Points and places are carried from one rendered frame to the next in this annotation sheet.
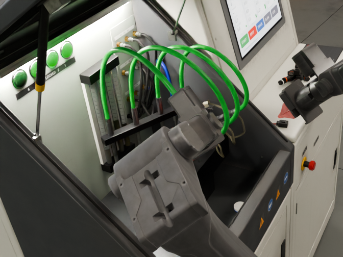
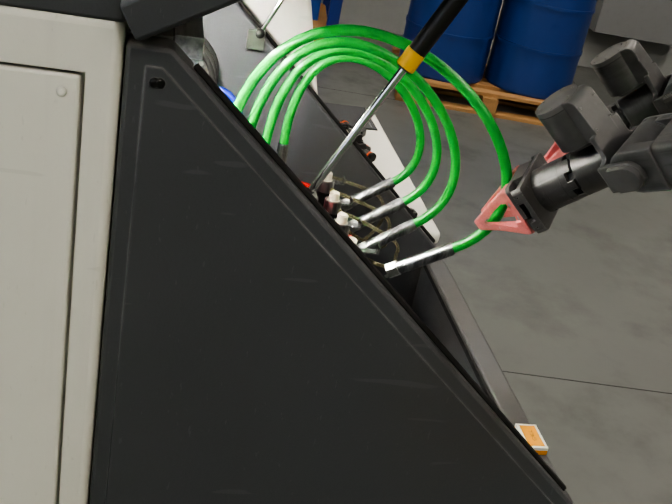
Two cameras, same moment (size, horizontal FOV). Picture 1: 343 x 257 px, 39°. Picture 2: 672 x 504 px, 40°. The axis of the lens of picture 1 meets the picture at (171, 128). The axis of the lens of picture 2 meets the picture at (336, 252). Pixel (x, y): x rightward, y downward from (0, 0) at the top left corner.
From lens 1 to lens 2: 101 cm
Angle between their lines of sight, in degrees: 42
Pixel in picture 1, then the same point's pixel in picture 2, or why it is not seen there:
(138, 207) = not seen: outside the picture
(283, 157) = (442, 266)
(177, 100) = (586, 104)
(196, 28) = (296, 30)
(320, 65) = (652, 72)
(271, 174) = (454, 292)
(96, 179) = not seen: hidden behind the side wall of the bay
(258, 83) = not seen: hidden behind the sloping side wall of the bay
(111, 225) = (457, 371)
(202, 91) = (294, 156)
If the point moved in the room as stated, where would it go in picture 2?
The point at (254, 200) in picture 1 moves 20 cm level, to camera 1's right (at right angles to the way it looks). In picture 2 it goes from (473, 332) to (544, 303)
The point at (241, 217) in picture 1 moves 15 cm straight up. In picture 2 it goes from (485, 360) to (511, 274)
